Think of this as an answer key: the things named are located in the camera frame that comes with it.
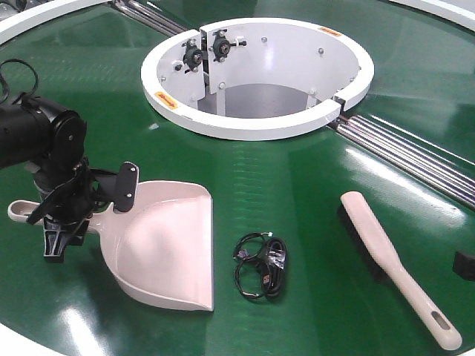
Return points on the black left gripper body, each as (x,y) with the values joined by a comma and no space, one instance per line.
(71,196)

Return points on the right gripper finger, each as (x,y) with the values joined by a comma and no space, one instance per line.
(463,265)

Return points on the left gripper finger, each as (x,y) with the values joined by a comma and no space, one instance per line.
(59,236)
(117,187)

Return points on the pink plastic dustpan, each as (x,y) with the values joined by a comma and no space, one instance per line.
(161,251)

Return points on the pink hand brush black bristles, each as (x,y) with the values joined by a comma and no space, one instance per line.
(376,242)

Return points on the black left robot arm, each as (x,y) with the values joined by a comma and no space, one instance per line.
(52,139)

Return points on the near steel conveyor rollers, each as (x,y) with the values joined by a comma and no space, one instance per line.
(432,169)

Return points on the steel conveyor rollers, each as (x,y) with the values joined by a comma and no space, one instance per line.
(149,16)
(432,169)

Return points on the far steel conveyor rollers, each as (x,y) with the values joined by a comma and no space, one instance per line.
(149,16)

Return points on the left black bearing block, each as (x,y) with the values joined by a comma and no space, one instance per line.
(193,56)

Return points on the black bearing block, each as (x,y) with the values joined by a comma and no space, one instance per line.
(221,46)
(193,56)

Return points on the right black bearing block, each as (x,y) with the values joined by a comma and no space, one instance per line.
(221,46)

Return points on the white outer rim left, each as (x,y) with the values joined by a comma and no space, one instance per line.
(28,19)

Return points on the white rim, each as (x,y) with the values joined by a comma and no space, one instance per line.
(28,19)
(460,12)

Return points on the white outer rim right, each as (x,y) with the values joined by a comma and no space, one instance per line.
(460,12)

